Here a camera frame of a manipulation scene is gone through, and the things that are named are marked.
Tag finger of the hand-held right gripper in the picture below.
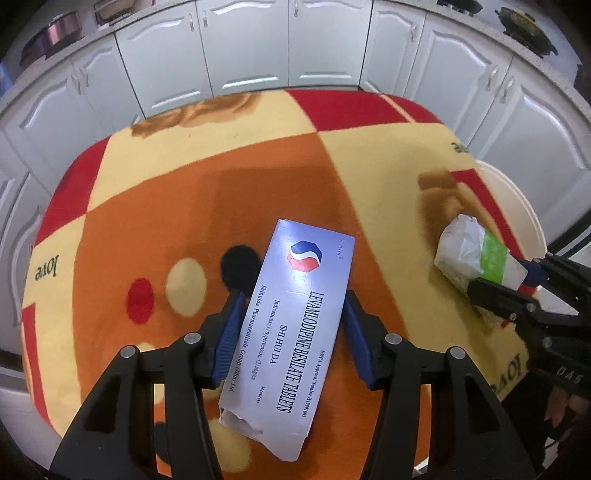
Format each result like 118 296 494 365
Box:
516 251 591 315
466 276 579 327

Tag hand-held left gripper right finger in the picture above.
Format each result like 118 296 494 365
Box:
342 291 543 480

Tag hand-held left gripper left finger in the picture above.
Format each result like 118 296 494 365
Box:
48 291 247 480

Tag white blue medicine box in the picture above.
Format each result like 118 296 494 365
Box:
217 218 356 462

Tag white green packet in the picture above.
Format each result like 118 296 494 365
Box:
433 213 580 329

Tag person's right hand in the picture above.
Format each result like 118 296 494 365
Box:
547 388 591 430

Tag red yellow printed blanket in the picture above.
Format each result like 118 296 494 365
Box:
21 88 536 476

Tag black wok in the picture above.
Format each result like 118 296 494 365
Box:
494 4 557 58

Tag white kitchen base cabinets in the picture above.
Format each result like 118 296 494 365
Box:
0 0 591 370

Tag purple cooking pot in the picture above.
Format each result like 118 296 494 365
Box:
18 13 81 68

